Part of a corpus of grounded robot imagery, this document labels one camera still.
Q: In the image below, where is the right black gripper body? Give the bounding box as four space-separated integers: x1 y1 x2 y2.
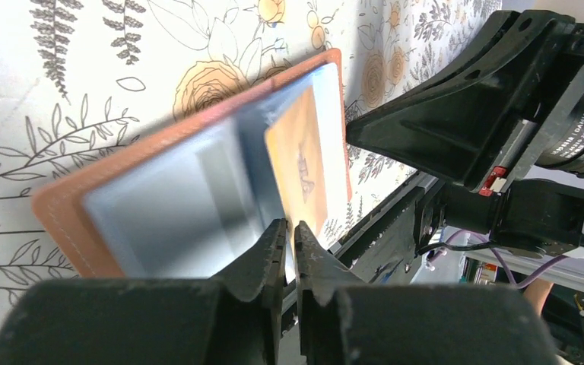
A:
432 21 584 259

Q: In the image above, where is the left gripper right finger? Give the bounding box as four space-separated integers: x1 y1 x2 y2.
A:
294 222 558 364

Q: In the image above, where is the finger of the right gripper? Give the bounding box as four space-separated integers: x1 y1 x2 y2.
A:
346 10 574 192

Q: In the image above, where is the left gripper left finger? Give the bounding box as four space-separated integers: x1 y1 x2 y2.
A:
0 219 287 364

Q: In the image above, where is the tan leather card holder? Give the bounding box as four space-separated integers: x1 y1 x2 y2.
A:
32 49 352 279

